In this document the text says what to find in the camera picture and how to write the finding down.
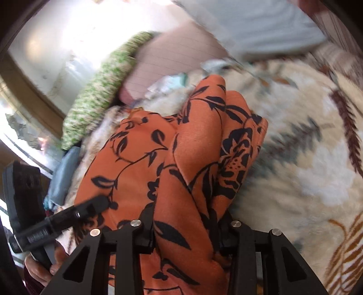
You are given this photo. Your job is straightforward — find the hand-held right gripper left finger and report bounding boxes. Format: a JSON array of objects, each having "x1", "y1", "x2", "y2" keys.
[{"x1": 40, "y1": 203, "x2": 155, "y2": 295}]

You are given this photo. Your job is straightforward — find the grey pillow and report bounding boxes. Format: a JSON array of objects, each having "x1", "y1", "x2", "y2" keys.
[{"x1": 173, "y1": 0, "x2": 325, "y2": 61}]

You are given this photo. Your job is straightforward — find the cream leaf print blanket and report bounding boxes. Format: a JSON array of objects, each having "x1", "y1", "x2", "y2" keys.
[{"x1": 57, "y1": 45, "x2": 363, "y2": 295}]

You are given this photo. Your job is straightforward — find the person's left hand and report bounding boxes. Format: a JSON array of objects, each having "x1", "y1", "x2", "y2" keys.
[{"x1": 24, "y1": 243, "x2": 69, "y2": 287}]

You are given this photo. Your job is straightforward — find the folded blue cloth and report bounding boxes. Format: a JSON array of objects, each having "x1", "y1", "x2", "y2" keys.
[{"x1": 47, "y1": 146, "x2": 81, "y2": 207}]

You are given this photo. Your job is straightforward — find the white pale blue cloth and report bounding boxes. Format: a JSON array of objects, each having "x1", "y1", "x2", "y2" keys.
[{"x1": 146, "y1": 58, "x2": 236, "y2": 100}]

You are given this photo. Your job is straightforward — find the orange black floral garment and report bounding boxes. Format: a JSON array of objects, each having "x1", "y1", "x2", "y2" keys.
[{"x1": 68, "y1": 74, "x2": 268, "y2": 295}]

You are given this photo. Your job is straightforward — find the brown striped cloth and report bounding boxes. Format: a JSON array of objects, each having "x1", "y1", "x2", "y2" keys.
[{"x1": 312, "y1": 6, "x2": 363, "y2": 74}]

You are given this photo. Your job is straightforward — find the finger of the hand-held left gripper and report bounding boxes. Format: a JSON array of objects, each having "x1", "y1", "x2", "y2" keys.
[{"x1": 45, "y1": 196, "x2": 110, "y2": 234}]

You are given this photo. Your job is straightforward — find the green patterned pillow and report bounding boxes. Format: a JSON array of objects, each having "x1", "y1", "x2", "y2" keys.
[{"x1": 61, "y1": 31, "x2": 162, "y2": 151}]

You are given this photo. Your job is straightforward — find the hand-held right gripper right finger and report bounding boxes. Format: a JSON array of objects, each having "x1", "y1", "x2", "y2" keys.
[{"x1": 218, "y1": 211, "x2": 329, "y2": 295}]

